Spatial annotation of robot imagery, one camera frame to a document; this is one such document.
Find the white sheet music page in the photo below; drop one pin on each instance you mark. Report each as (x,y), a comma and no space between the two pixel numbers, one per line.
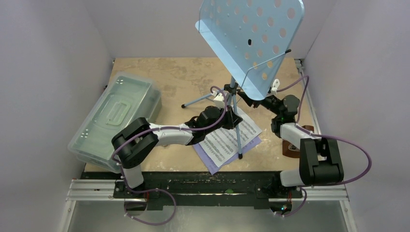
(223,141)

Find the clear plastic storage bin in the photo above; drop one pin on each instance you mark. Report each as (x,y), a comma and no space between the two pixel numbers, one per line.
(126,98)

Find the light blue music stand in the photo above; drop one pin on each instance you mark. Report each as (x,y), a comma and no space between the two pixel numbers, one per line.
(251,38)

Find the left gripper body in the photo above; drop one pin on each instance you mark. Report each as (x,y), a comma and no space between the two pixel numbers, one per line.
(227,122)

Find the purple paper sheet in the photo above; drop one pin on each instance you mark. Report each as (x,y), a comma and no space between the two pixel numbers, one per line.
(214,163)

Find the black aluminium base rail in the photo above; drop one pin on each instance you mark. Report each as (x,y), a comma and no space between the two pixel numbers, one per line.
(257,189)

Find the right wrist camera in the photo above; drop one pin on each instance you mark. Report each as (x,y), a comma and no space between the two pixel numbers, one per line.
(274,87)

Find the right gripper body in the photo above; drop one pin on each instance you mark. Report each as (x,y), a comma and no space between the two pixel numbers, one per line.
(260,102)

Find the brown metronome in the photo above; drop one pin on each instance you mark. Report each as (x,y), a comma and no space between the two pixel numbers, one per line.
(293,149)

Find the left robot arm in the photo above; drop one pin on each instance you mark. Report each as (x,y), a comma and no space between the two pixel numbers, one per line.
(134,143)

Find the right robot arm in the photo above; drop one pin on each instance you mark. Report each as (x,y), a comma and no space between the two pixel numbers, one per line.
(319,158)

